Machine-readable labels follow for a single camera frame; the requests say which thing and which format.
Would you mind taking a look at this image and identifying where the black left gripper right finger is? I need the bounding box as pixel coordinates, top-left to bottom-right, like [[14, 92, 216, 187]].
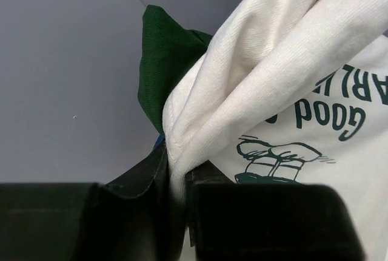
[[186, 163, 366, 260]]

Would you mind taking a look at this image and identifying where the white green raglan t-shirt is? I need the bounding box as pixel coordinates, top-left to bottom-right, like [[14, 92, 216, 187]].
[[137, 0, 388, 197]]

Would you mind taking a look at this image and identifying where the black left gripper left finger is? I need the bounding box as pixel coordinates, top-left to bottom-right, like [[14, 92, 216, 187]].
[[1, 143, 184, 260]]

